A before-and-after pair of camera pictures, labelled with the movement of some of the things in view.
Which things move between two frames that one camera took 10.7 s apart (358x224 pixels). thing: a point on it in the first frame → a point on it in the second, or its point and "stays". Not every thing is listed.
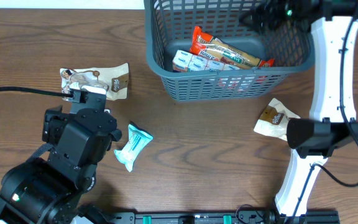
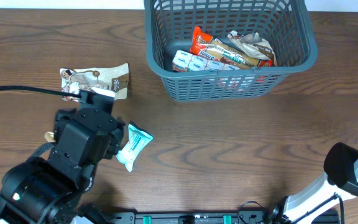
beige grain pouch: x=274 y=119 → x=252 y=44
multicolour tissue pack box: x=184 y=61 stays
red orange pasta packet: x=221 y=50 stays
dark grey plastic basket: x=169 y=26 stays
